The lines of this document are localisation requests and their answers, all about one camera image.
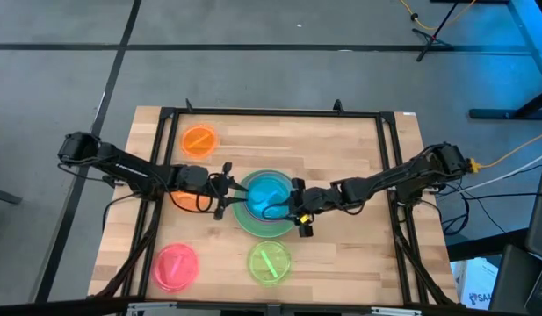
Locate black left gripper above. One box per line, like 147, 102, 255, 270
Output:
176, 161, 249, 221

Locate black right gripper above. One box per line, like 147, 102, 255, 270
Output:
289, 176, 344, 238

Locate blue transparent plastic plate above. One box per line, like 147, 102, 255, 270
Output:
245, 173, 294, 221

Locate large dark green plastic plate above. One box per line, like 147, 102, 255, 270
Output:
232, 169, 299, 240

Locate orange transparent plastic plate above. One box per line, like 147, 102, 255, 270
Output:
170, 189, 213, 213
180, 124, 220, 160

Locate light green transparent plastic plate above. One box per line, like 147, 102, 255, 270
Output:
246, 240, 293, 286

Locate red transparent plastic plate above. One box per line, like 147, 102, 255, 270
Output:
150, 243, 200, 294

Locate white cardboard box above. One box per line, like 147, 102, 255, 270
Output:
450, 256, 501, 311

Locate black stand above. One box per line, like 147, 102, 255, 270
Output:
411, 0, 461, 63

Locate black floor foot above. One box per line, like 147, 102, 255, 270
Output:
0, 185, 24, 206

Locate dark grey case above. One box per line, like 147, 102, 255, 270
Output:
488, 140, 542, 316

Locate black metal table frame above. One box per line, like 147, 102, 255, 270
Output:
119, 98, 457, 308

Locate black left cable bundle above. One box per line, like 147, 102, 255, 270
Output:
89, 191, 163, 300

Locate black cable bundle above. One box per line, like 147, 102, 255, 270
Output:
392, 205, 457, 306
89, 191, 163, 300

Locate black right cable bundle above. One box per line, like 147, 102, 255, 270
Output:
392, 205, 457, 306

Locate black floor cable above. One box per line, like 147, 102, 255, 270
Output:
440, 187, 542, 236

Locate white cable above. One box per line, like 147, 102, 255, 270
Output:
441, 148, 542, 195

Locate yellow cable with connector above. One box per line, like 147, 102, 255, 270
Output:
468, 128, 542, 172

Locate blue lit table frame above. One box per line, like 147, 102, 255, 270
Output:
467, 0, 542, 121

